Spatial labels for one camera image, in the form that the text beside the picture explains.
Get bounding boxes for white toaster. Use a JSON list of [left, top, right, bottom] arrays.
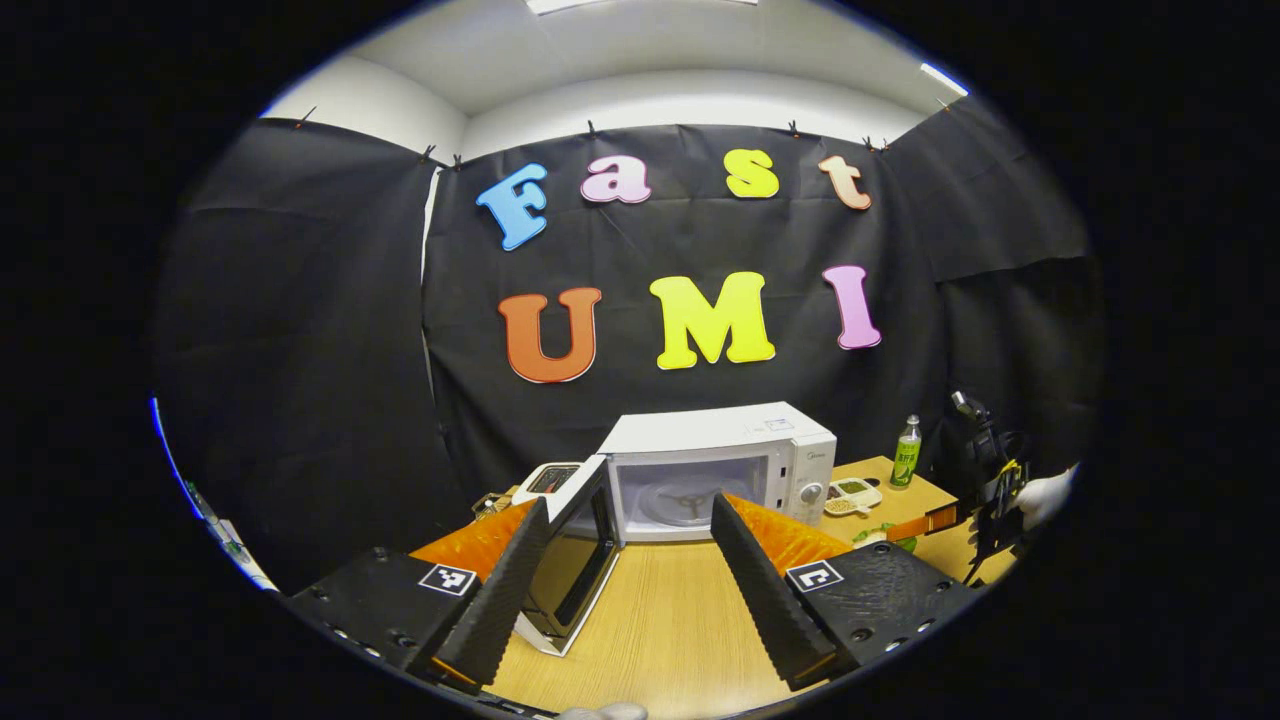
[[512, 462, 584, 507]]

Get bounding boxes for white microwave oven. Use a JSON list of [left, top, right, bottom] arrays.
[[512, 402, 838, 658]]

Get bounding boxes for green drink bottle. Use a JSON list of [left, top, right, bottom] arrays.
[[890, 415, 923, 490]]

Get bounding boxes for white divided food tray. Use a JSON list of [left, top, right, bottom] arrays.
[[823, 477, 884, 517]]

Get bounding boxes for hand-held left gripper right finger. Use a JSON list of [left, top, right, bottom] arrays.
[[710, 492, 981, 693]]

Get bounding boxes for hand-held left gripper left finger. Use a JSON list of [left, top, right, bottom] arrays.
[[288, 497, 553, 696]]

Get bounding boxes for toast sandwich with lettuce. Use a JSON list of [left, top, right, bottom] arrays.
[[850, 522, 918, 554]]

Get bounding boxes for black backdrop cloth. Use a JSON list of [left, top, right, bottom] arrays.
[[155, 95, 1106, 591]]

